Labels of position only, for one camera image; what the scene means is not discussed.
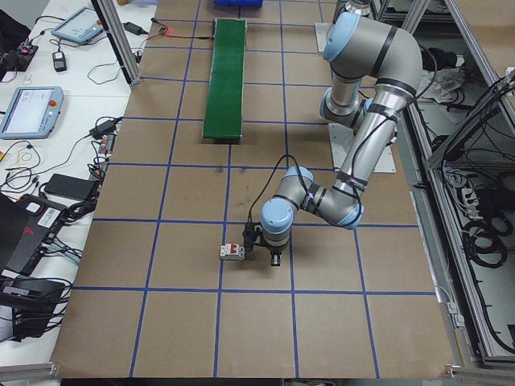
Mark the aluminium profile post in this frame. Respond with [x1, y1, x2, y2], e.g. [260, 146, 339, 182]
[90, 0, 142, 85]

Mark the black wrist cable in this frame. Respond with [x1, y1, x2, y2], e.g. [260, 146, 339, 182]
[245, 154, 323, 226]

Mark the light blue teach pendant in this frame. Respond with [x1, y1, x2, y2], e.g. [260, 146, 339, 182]
[0, 85, 65, 141]
[50, 6, 106, 46]

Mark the blue open-front plastic bin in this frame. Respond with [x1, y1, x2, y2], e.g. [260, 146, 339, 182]
[212, 0, 265, 8]

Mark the black power adapter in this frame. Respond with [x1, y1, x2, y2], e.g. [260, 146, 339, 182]
[89, 117, 123, 139]

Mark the green conveyor belt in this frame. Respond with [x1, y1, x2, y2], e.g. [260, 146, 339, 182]
[200, 18, 249, 145]

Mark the black bag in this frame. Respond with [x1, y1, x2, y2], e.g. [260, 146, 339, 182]
[0, 7, 33, 84]

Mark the red and white circuit breaker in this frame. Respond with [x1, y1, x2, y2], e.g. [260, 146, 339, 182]
[219, 242, 246, 262]

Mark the small grey edge bracket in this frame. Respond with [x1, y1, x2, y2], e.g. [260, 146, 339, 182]
[441, 300, 464, 330]

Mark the small USB hub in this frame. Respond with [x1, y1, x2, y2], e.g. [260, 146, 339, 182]
[97, 134, 117, 158]

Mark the black cloth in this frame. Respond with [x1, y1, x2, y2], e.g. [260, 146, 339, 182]
[424, 46, 459, 72]

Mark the black power brick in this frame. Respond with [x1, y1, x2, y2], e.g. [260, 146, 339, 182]
[42, 173, 101, 201]

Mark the white cloth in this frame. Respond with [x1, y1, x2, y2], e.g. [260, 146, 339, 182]
[422, 66, 470, 106]

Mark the black electronics box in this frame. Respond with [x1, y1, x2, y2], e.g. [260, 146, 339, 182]
[0, 275, 74, 343]

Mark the metal V-shaped frame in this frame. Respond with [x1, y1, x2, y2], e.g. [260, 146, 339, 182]
[369, 0, 515, 369]

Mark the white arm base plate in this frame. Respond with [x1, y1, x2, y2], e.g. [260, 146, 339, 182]
[328, 121, 398, 174]
[314, 22, 336, 55]

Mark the black box with labels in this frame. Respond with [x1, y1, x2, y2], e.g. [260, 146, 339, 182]
[0, 192, 70, 278]

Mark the black cable bundle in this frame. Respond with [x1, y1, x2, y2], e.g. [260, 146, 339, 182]
[440, 136, 515, 355]

